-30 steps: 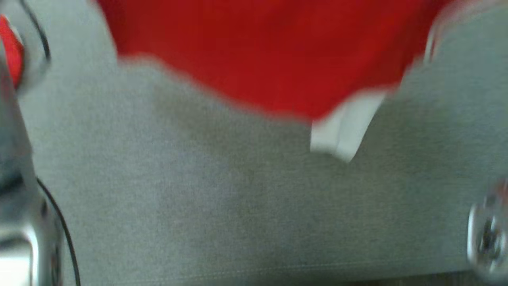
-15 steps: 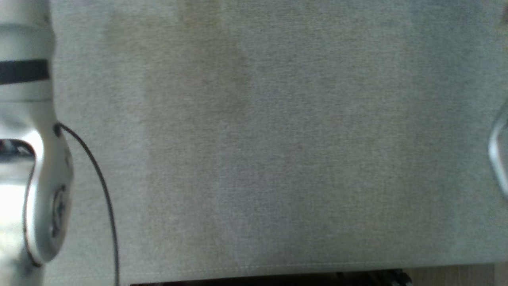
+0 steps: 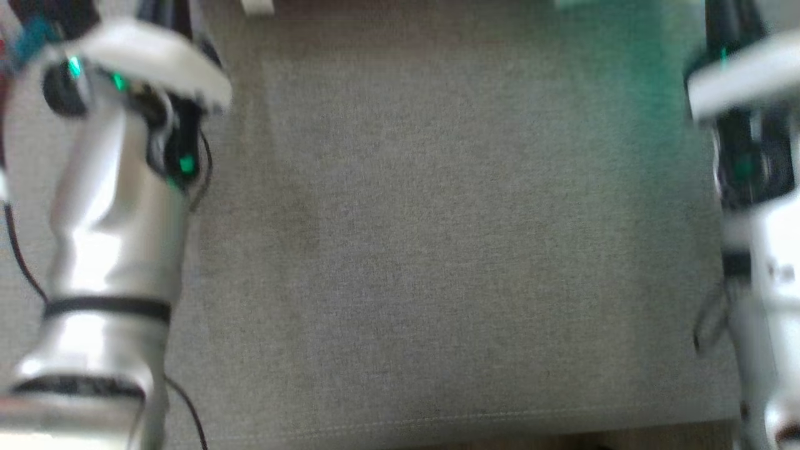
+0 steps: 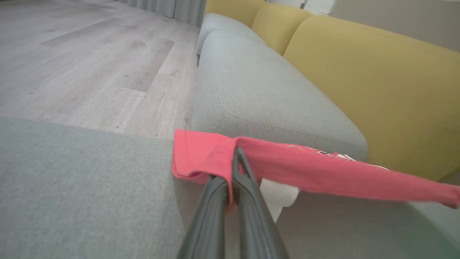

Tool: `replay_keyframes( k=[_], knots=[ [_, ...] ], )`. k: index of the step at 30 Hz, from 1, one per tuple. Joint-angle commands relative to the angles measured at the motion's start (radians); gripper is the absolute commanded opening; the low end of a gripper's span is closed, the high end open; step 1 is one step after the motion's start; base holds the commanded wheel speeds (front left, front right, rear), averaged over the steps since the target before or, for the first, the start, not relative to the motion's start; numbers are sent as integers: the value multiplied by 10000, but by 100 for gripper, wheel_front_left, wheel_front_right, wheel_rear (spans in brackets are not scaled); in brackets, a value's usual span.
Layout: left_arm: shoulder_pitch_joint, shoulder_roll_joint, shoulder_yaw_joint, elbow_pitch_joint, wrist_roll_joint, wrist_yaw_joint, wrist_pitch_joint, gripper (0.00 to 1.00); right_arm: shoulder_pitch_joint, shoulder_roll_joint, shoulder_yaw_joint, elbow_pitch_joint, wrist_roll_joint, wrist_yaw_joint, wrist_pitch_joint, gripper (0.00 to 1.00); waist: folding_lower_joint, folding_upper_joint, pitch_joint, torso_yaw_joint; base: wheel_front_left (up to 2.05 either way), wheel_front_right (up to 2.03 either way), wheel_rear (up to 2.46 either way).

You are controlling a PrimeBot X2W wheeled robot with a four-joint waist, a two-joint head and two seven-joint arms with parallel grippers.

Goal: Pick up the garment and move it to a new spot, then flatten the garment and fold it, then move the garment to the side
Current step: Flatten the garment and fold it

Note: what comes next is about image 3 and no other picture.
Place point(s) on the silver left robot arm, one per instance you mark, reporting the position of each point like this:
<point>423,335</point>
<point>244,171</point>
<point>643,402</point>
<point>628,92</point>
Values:
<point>106,250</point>

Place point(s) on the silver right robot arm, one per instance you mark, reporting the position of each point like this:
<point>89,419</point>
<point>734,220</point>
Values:
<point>769,281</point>

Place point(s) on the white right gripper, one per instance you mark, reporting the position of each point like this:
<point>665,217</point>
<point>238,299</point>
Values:
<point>750,75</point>

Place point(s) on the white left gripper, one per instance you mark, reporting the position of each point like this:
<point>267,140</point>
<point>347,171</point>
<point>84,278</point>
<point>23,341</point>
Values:
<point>150,56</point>

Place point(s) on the grey fabric sofa seat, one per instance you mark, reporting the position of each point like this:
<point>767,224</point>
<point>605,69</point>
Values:
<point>437,250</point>

